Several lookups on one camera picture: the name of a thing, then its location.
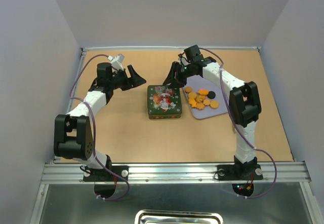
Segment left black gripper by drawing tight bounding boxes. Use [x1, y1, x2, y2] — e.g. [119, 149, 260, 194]
[109, 65, 146, 91]

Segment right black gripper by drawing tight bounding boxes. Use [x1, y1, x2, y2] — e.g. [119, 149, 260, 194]
[162, 61, 193, 90]

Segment gold tin lid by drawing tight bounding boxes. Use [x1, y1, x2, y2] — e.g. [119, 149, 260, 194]
[147, 85, 182, 112]

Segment green christmas cookie tin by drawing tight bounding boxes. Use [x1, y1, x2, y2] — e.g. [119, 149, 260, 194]
[148, 108, 182, 120]

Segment steel kitchen tongs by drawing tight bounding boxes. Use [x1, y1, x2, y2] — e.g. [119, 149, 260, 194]
[232, 124, 237, 133]

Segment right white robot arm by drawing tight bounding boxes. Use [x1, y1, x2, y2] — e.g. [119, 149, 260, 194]
[163, 45, 262, 178]

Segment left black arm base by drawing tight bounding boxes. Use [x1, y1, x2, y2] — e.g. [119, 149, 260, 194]
[79, 165, 130, 201]

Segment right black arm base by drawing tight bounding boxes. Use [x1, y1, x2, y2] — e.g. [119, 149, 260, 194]
[214, 163, 263, 198]

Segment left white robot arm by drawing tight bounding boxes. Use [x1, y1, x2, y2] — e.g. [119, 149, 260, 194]
[54, 62, 146, 180]

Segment plain round tan cookie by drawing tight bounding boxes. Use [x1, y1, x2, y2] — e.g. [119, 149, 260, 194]
[184, 87, 192, 93]

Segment lilac plastic tray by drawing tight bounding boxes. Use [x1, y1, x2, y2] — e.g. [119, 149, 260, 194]
[183, 76, 227, 120]

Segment orange fish cookie left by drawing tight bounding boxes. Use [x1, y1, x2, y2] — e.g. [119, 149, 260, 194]
[188, 98, 197, 108]

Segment orange fish cookie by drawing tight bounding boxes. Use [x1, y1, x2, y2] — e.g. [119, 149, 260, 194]
[197, 89, 209, 96]
[188, 98, 197, 108]

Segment orange fish cookie centre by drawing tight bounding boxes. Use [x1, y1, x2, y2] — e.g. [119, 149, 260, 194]
[197, 89, 209, 96]

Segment orange swirl meringue cookie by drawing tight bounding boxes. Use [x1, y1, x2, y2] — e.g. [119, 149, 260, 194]
[196, 95, 206, 103]

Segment tan maple leaf cookie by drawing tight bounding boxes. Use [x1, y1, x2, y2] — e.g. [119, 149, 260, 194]
[203, 98, 211, 106]

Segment black sandwich cookie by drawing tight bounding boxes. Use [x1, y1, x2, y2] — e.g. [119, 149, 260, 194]
[207, 91, 216, 99]

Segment round dotted biscuit lower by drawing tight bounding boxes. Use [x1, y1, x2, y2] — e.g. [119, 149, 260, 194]
[210, 100, 219, 109]

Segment steel tray front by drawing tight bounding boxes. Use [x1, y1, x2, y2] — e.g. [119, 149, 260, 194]
[135, 214, 224, 224]

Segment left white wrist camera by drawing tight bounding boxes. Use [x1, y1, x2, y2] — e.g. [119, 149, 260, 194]
[108, 54, 125, 71]

